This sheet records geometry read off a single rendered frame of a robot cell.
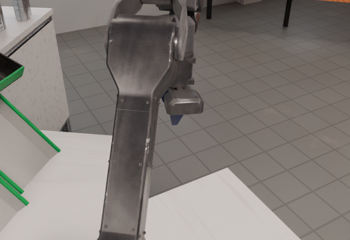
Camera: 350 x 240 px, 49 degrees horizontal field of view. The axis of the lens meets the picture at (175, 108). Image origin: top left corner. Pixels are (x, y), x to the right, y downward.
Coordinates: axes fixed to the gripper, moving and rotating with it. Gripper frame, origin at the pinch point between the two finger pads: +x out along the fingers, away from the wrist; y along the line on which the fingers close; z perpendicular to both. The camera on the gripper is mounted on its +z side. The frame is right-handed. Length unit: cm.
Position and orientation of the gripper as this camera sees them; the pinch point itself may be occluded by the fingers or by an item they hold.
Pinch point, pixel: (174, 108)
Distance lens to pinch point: 74.3
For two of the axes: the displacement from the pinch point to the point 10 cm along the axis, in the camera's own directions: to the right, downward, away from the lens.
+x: -0.4, 8.8, 4.7
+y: 1.8, 4.7, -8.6
